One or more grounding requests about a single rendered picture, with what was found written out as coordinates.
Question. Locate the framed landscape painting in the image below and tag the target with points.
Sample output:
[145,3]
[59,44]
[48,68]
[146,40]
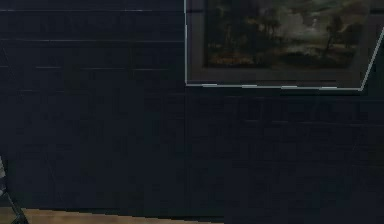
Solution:
[283,40]

